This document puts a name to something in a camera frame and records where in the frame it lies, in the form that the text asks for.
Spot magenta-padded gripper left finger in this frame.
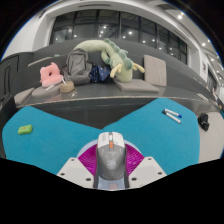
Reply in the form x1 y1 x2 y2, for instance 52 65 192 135
56 148 100 189

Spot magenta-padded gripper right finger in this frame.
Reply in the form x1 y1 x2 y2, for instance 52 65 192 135
123 146 168 188

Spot grey white computer mouse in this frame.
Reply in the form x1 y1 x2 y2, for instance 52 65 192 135
94 131 128 190

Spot round light blue mouse pad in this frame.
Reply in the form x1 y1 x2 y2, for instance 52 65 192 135
76 138 146 191

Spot white marker with black cap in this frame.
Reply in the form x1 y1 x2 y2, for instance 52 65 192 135
162 110 183 125

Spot green flat case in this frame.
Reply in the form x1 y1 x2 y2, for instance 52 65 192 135
17 124 34 136

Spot small black bag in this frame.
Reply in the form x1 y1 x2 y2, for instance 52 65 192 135
197 112 211 132

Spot flat grey seat cushion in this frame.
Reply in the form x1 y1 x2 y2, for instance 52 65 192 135
31 84 63 99
114 78 161 94
13 87 36 105

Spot black hard suitcase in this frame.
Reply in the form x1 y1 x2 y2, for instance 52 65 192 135
0 93 18 134

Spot pink plush pillow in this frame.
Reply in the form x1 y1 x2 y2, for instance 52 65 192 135
39 61 64 88

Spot upright grey square cushion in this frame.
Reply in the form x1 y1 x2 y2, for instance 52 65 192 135
143 54 167 87

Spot dark blue patterned bag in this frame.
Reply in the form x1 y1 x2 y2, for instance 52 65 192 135
89 64 112 84

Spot grey backpack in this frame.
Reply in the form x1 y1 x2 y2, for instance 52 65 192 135
61 48 94 86

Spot green dragon plush toy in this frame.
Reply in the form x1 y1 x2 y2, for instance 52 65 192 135
73 38 146 83

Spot grey built-in bench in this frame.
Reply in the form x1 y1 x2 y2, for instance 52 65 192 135
13 37 221 111

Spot ceiling spot lights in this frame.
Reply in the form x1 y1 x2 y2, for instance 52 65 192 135
39 0 209 48

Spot dark glass window wall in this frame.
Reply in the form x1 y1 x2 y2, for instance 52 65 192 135
49 9 188 64

